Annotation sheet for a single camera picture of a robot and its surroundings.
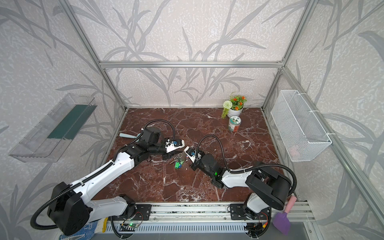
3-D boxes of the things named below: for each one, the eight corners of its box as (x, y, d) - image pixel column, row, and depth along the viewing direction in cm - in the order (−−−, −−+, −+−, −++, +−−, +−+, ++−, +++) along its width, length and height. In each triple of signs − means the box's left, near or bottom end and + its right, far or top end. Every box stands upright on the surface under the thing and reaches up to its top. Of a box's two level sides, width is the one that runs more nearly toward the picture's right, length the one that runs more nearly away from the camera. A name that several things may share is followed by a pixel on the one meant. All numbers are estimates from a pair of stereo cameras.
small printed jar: (229, 131, 108) (230, 124, 101) (227, 123, 113) (229, 115, 107) (239, 131, 108) (242, 124, 101) (237, 123, 113) (240, 115, 107)
